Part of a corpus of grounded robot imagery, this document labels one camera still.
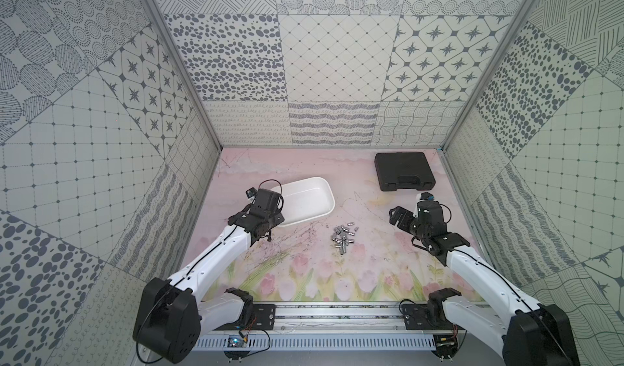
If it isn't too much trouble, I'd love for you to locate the white plastic storage box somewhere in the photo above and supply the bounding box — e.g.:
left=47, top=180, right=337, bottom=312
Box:
left=271, top=177, right=336, bottom=228

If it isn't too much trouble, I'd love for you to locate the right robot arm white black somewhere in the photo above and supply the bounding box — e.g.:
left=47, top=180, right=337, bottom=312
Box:
left=388, top=192, right=580, bottom=365

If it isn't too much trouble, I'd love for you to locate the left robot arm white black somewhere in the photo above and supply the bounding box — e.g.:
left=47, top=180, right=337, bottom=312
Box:
left=133, top=187, right=284, bottom=364

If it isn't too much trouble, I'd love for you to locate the chrome socket in pile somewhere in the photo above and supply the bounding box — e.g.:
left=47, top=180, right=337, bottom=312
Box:
left=331, top=223, right=359, bottom=244

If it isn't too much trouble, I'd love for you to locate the chrome socket pile front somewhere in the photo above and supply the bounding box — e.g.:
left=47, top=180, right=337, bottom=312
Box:
left=335, top=240, right=352, bottom=255

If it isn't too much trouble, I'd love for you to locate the black plastic tool case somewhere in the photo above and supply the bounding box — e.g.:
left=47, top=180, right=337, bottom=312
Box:
left=375, top=153, right=436, bottom=192

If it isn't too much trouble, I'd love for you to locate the small circuit board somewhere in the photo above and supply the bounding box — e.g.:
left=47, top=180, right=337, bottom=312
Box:
left=227, top=335, right=246, bottom=348

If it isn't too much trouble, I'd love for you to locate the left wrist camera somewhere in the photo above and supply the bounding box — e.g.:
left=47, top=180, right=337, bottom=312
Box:
left=245, top=187, right=257, bottom=200

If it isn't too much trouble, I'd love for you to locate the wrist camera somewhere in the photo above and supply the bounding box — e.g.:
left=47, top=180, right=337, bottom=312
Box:
left=419, top=192, right=435, bottom=201
left=245, top=187, right=257, bottom=200

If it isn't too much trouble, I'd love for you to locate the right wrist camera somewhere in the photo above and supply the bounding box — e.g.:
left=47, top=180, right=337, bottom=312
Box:
left=419, top=192, right=435, bottom=201

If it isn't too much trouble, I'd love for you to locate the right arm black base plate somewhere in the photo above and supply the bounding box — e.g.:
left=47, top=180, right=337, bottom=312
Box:
left=398, top=299, right=453, bottom=331

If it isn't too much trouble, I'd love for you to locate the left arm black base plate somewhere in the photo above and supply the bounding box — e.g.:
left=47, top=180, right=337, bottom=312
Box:
left=224, top=304, right=276, bottom=330

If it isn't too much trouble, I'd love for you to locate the aluminium mounting rail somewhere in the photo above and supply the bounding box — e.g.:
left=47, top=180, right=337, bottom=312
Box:
left=194, top=301, right=508, bottom=335

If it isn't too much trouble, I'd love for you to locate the white slotted cable duct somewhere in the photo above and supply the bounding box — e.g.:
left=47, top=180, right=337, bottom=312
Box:
left=194, top=333, right=436, bottom=351

